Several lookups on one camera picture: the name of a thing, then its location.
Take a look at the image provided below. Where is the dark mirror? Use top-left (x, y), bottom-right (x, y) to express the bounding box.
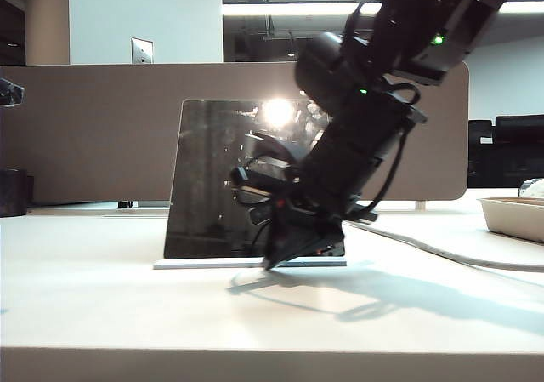
top-left (152, 98), bottom-right (349, 271)

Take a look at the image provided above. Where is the black cylindrical container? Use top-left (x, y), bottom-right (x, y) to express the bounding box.
top-left (0, 168), bottom-right (35, 219)

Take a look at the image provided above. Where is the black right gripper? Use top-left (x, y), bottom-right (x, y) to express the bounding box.
top-left (263, 181), bottom-right (378, 271)

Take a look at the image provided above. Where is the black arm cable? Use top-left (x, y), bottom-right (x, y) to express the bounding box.
top-left (360, 83), bottom-right (422, 214)

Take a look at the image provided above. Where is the grey cable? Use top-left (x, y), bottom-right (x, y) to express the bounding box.
top-left (346, 220), bottom-right (544, 274)

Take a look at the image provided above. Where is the white crumpled plastic bag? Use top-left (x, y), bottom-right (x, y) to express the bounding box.
top-left (518, 177), bottom-right (544, 199)

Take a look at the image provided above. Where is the long ceiling light strip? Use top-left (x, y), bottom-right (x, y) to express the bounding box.
top-left (221, 1), bottom-right (544, 16)

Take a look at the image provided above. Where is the metal wall plate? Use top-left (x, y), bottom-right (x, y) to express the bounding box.
top-left (130, 37), bottom-right (155, 66)

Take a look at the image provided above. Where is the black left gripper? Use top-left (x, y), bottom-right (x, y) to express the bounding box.
top-left (0, 77), bottom-right (26, 108)

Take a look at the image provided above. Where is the beige paper tray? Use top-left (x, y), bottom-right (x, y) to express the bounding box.
top-left (475, 196), bottom-right (544, 244)

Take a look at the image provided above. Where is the brown desk divider panel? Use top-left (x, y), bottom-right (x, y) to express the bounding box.
top-left (0, 60), bottom-right (470, 207)

